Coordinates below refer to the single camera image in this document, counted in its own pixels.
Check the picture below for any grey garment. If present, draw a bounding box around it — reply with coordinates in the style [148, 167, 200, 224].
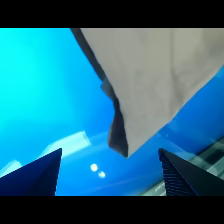
[69, 27, 224, 158]

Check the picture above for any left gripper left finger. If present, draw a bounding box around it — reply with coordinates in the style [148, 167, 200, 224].
[0, 148, 63, 197]

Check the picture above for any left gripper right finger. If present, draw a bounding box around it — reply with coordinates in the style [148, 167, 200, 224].
[158, 148, 224, 197]

